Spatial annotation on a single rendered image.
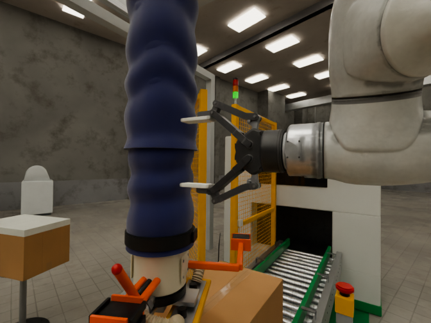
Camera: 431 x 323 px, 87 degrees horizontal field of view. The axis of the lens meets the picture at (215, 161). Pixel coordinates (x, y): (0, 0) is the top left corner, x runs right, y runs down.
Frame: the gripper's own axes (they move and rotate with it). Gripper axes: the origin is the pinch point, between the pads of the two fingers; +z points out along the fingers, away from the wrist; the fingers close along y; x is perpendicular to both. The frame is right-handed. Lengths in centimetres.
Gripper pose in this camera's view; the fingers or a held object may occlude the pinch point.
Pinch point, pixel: (188, 152)
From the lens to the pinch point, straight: 48.6
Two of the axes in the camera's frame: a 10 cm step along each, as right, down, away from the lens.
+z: -8.9, 0.0, 4.6
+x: 4.6, 0.2, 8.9
